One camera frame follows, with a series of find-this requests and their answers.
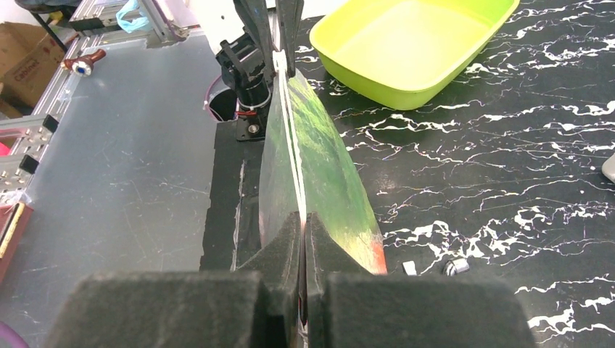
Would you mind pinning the cardboard box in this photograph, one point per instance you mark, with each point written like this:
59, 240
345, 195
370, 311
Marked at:
29, 59

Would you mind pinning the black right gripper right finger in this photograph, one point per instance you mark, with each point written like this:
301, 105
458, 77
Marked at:
349, 307

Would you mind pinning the lime green plastic basin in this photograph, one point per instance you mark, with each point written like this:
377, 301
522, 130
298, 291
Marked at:
402, 53

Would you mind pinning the aluminium frame rail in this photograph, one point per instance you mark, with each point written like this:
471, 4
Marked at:
97, 29

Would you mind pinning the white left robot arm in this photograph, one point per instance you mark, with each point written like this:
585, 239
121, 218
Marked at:
232, 45

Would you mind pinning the brown tap valve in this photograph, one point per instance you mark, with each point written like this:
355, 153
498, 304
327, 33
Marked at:
83, 66

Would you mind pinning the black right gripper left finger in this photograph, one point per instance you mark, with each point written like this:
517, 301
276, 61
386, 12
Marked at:
254, 306

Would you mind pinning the clear zip top bag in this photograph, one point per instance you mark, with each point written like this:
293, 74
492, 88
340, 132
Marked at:
282, 189

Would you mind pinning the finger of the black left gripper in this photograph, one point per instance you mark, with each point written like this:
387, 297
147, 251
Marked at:
254, 15
289, 16

